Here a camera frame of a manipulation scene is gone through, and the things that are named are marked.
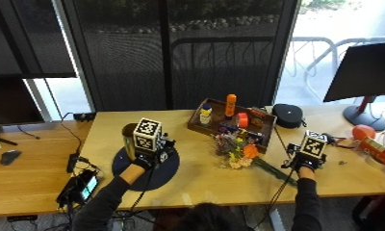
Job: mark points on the person's left hand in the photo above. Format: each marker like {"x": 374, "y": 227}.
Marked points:
{"x": 144, "y": 160}

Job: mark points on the orange bottle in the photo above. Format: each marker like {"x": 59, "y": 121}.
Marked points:
{"x": 230, "y": 105}

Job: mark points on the dark wooden tray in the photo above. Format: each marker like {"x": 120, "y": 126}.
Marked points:
{"x": 226, "y": 126}

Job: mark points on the flower bouquet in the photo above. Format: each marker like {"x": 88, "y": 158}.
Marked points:
{"x": 242, "y": 150}

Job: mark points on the white bottle with blue cap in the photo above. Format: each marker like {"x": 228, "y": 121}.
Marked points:
{"x": 205, "y": 115}

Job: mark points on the person's right hand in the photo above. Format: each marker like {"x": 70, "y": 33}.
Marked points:
{"x": 306, "y": 161}

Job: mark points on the grey metal bike rack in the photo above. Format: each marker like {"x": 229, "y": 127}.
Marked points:
{"x": 329, "y": 61}

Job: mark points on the orange ball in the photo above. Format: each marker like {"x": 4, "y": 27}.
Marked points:
{"x": 363, "y": 132}

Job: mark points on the red cylindrical can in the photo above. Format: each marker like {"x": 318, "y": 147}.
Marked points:
{"x": 379, "y": 153}

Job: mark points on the dark grey computer mouse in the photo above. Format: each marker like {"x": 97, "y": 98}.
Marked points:
{"x": 8, "y": 157}

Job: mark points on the dark blue round mat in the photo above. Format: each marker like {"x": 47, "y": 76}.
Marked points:
{"x": 163, "y": 173}

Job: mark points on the small dark screw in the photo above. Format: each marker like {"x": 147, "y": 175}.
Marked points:
{"x": 342, "y": 162}

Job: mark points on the white marker cube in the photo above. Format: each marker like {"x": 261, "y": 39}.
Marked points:
{"x": 313, "y": 143}
{"x": 147, "y": 134}

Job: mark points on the black smartphone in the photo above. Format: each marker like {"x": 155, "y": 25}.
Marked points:
{"x": 79, "y": 187}

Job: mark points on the metal cup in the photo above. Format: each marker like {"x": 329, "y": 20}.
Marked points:
{"x": 128, "y": 141}

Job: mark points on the black power adapter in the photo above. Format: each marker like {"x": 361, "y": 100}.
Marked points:
{"x": 72, "y": 162}

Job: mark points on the black window blind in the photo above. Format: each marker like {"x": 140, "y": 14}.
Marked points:
{"x": 180, "y": 54}

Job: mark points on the brown snack packet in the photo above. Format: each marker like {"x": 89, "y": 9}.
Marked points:
{"x": 257, "y": 119}

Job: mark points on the black monitor with red stand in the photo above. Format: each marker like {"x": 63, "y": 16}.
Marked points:
{"x": 365, "y": 72}

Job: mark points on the black round case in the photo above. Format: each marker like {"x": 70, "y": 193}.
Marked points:
{"x": 286, "y": 115}

